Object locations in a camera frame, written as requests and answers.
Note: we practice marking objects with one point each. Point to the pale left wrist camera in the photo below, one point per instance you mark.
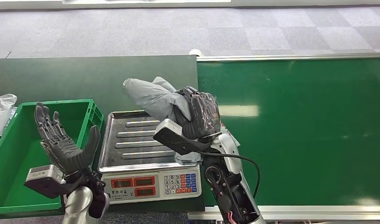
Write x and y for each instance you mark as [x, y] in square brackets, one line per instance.
[43, 177]

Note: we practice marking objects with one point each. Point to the white plastic bag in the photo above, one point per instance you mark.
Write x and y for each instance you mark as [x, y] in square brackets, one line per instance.
[1, 114]

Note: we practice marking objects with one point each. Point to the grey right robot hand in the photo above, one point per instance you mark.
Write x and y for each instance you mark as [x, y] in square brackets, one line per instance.
[205, 114]

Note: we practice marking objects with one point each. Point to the green plastic basket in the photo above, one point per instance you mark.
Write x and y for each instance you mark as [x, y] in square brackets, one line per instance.
[10, 173]

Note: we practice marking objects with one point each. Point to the white round object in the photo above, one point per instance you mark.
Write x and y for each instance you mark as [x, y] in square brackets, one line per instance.
[195, 52]

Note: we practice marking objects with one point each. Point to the green conveyor belt aluminium frame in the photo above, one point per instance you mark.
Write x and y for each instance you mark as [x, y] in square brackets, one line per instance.
[301, 123]

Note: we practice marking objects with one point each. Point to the electronic weighing scale steel pan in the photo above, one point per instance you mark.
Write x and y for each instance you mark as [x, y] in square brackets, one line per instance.
[137, 185]

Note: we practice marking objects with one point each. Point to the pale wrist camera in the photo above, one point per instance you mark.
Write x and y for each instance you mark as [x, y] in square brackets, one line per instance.
[43, 177]
[170, 130]

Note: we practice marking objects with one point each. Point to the grey plastic mailer package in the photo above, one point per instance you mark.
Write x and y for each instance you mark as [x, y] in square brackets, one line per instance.
[149, 95]

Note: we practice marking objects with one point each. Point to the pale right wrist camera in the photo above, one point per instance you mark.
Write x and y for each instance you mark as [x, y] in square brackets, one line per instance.
[170, 130]

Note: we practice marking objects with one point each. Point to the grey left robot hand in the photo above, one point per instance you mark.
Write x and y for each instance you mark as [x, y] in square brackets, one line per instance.
[66, 154]

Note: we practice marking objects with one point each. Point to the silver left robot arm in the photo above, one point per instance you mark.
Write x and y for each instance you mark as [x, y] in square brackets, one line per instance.
[77, 204]

